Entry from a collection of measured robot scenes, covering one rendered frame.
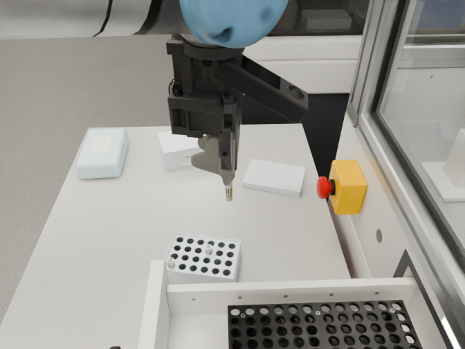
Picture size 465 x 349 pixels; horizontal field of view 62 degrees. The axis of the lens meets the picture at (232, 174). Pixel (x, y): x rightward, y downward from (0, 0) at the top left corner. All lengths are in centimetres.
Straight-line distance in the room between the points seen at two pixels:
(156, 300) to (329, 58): 81
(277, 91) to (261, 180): 43
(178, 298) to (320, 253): 31
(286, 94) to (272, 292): 26
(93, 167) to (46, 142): 166
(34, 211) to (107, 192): 123
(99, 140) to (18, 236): 111
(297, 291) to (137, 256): 33
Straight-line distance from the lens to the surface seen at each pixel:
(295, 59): 109
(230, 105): 46
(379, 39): 66
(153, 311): 49
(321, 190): 70
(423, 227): 53
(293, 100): 46
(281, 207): 83
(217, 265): 68
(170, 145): 91
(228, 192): 58
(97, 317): 70
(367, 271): 72
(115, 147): 95
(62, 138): 256
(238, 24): 23
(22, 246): 197
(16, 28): 21
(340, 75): 114
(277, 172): 89
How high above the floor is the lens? 134
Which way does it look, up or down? 40 degrees down
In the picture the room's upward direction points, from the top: straight up
